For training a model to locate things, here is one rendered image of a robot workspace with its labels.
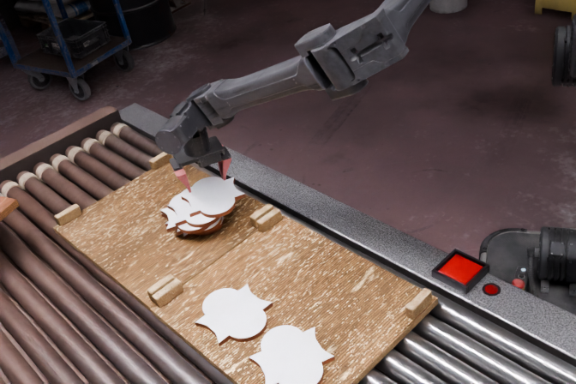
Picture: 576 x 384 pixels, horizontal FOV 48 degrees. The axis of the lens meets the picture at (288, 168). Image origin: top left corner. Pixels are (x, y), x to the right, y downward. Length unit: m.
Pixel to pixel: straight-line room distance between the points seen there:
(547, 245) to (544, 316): 0.91
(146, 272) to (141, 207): 0.23
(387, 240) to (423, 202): 1.57
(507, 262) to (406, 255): 1.01
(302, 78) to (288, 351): 0.45
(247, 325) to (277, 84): 0.43
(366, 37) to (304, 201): 0.60
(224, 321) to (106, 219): 0.48
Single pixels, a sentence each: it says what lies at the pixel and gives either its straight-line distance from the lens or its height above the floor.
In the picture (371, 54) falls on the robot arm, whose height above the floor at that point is 1.39.
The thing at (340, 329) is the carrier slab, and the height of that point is 0.94.
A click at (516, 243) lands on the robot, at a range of 2.36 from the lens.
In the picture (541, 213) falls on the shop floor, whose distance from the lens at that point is 2.87.
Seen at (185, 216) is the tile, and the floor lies 0.99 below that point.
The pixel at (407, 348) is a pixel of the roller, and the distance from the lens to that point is 1.16.
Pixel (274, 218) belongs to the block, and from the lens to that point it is 1.38.
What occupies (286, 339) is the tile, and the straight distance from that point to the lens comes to 1.15.
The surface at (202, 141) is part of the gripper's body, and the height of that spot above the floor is 1.12.
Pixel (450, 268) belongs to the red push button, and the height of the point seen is 0.93.
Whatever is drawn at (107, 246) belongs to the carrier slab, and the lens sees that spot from 1.48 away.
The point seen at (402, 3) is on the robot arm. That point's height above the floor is 1.44.
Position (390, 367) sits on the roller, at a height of 0.91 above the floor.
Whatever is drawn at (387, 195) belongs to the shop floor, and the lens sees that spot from 2.96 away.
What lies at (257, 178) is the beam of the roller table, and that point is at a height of 0.91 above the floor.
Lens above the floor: 1.80
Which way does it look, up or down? 34 degrees down
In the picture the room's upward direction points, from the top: 11 degrees counter-clockwise
